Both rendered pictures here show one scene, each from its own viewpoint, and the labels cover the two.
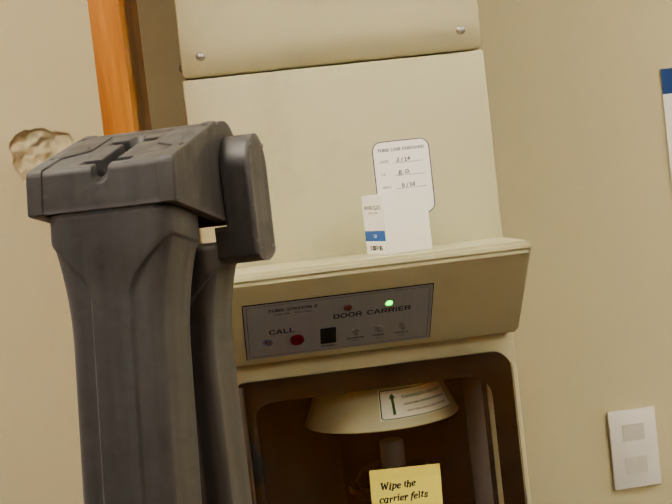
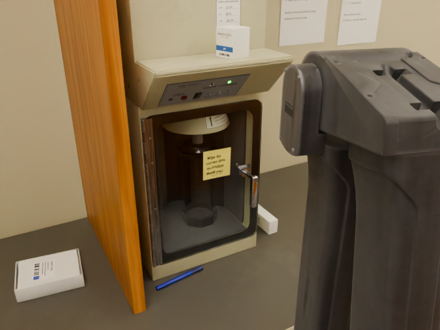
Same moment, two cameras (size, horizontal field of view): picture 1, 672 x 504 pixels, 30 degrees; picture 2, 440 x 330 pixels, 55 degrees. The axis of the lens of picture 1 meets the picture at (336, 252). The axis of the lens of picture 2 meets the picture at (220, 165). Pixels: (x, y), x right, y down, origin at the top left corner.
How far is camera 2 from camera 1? 55 cm
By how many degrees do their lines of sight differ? 31
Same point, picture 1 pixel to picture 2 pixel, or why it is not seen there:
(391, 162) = (224, 8)
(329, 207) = (194, 29)
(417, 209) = (245, 36)
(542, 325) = not seen: hidden behind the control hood
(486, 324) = (259, 89)
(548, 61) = not seen: outside the picture
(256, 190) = not seen: hidden behind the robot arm
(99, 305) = (423, 222)
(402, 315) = (231, 86)
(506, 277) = (278, 71)
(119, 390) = (427, 279)
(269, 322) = (175, 91)
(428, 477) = (226, 153)
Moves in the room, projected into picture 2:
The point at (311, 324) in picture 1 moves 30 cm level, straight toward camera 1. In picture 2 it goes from (192, 91) to (265, 139)
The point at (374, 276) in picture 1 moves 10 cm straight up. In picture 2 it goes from (230, 71) to (230, 19)
